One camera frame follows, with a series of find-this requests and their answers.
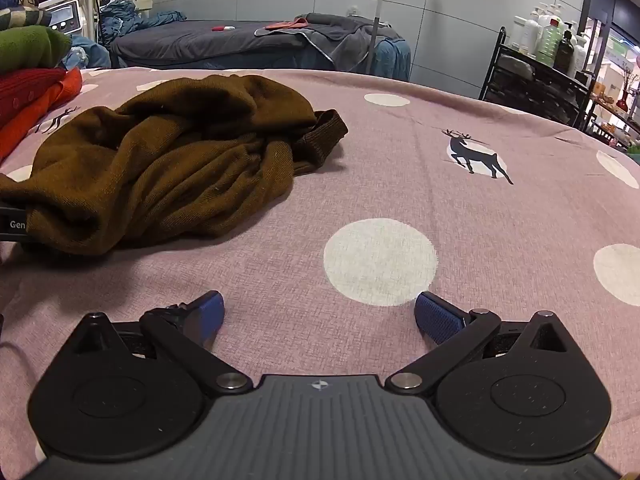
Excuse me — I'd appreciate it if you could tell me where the red knit garment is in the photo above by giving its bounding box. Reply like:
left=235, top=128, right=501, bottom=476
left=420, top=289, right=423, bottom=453
left=0, top=67, right=67, bottom=131

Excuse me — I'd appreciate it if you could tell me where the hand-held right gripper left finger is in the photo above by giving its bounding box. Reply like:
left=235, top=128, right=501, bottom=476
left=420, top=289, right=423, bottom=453
left=75, top=290, right=254, bottom=395

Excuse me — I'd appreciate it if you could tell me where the dark striped cloth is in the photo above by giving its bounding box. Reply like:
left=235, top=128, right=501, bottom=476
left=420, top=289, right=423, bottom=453
left=0, top=6, right=54, bottom=32

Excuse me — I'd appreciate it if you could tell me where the metal lamp pole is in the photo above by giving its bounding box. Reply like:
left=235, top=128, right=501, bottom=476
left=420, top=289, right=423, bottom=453
left=366, top=0, right=440, bottom=77

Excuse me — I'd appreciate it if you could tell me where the massage bed with dark cover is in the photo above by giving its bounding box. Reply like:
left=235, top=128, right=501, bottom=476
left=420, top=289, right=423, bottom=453
left=109, top=12, right=412, bottom=82

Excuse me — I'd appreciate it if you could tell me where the black shelf rack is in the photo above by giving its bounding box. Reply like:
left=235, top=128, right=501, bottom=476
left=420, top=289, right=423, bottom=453
left=478, top=26, right=597, bottom=131

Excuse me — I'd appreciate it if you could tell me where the dark brown bottle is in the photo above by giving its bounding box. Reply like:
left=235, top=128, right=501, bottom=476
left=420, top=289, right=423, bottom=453
left=554, top=30, right=576, bottom=77

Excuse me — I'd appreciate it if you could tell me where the grey towel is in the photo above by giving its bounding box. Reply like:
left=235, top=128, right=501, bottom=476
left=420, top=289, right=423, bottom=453
left=254, top=12, right=404, bottom=74

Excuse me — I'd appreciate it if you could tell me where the white plastic bottle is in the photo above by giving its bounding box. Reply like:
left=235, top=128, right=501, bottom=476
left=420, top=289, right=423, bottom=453
left=519, top=8, right=544, bottom=57
left=572, top=33, right=592, bottom=79

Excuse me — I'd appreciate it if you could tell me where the green fleece garment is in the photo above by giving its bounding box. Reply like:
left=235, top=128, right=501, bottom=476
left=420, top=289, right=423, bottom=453
left=0, top=25, right=73, bottom=72

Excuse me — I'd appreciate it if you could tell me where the brown sweater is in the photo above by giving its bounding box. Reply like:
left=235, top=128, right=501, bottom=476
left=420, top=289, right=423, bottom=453
left=0, top=74, right=349, bottom=257

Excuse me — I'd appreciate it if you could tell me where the white medical machine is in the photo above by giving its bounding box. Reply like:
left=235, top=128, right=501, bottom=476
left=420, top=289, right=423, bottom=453
left=38, top=0, right=85, bottom=37

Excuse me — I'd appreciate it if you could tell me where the pink deer-print bedsheet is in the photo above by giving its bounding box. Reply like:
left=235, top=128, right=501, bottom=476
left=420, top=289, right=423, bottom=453
left=0, top=66, right=640, bottom=480

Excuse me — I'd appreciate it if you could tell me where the orange garment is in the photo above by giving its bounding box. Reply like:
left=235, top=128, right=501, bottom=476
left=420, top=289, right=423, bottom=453
left=0, top=68, right=84, bottom=162

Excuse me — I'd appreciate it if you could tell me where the small red cloth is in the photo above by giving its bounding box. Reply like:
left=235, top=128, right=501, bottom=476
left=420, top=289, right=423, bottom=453
left=264, top=17, right=312, bottom=31

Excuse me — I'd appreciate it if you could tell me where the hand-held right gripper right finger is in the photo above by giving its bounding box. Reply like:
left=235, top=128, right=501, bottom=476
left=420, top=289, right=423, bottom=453
left=384, top=291, right=569, bottom=394

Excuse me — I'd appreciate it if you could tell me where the blue crumpled cloth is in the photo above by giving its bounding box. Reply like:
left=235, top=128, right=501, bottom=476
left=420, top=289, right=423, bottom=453
left=98, top=0, right=187, bottom=41

